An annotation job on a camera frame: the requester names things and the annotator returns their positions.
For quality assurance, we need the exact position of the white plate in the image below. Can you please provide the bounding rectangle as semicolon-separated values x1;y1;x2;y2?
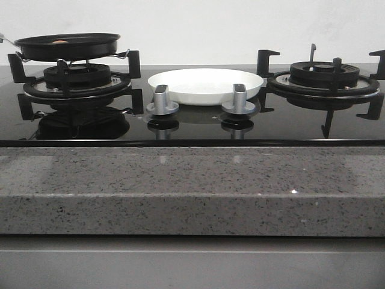
148;68;263;106

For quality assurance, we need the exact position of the black frying pan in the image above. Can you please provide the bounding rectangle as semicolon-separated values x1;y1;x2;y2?
11;33;120;62

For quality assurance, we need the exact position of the silver left stove knob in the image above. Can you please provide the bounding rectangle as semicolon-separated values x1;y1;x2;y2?
146;85;179;116

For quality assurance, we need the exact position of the silver stove knob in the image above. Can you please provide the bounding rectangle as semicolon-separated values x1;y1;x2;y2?
221;84;256;115
146;85;179;116

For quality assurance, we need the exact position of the silver right stove knob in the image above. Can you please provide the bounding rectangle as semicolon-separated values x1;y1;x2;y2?
221;84;256;115

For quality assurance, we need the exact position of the black glass cooktop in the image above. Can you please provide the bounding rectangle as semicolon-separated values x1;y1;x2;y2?
1;65;384;147

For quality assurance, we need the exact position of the right black pan support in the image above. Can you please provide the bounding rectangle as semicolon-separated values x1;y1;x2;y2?
257;43;384;120

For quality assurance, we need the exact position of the black pan support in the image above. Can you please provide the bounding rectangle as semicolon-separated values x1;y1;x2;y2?
257;43;384;120
8;50;143;126

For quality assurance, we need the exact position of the left black gas burner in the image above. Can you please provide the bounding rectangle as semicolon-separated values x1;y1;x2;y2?
23;64;131;101

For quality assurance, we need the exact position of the black gas burner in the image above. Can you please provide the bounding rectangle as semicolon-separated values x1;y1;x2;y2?
267;61;380;100
23;64;131;101

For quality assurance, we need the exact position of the right black gas burner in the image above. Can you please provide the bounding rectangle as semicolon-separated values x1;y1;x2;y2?
267;61;380;100

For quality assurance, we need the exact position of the left black pan support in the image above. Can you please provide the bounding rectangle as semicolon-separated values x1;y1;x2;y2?
8;50;143;126

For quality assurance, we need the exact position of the wire pan reducer ring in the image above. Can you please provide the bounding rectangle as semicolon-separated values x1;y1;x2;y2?
15;49;131;66

